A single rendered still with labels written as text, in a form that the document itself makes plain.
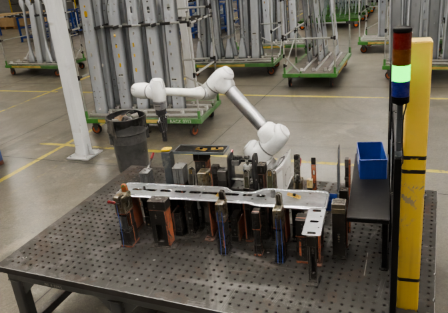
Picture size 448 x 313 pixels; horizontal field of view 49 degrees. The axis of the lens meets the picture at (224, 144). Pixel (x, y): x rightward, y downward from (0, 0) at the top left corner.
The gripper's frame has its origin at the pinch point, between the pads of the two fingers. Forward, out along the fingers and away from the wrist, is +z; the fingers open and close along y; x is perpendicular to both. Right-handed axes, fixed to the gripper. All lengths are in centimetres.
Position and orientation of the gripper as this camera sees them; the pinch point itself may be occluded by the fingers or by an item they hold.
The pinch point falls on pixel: (164, 136)
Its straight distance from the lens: 348.8
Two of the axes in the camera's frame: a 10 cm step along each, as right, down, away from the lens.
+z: 0.9, 9.3, 3.5
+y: -3.0, 3.6, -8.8
